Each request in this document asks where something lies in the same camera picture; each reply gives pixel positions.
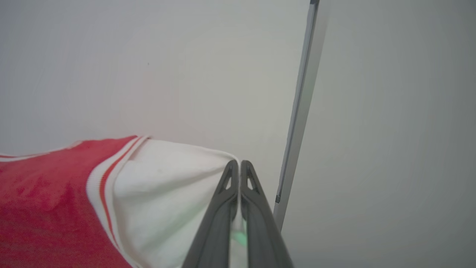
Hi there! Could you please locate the red and white jersey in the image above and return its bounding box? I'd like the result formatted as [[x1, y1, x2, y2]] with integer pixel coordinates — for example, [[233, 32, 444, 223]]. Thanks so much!
[[0, 136, 248, 268]]

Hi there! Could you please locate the grey metal edge strip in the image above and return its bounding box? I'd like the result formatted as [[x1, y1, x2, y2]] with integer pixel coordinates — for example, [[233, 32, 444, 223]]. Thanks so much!
[[273, 0, 320, 232]]

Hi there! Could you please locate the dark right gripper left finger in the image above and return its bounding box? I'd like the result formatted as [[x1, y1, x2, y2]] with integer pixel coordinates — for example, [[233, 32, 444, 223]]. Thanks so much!
[[181, 160, 239, 268]]

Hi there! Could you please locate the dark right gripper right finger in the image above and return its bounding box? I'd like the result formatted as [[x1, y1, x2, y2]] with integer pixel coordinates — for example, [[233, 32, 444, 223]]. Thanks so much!
[[240, 160, 295, 268]]

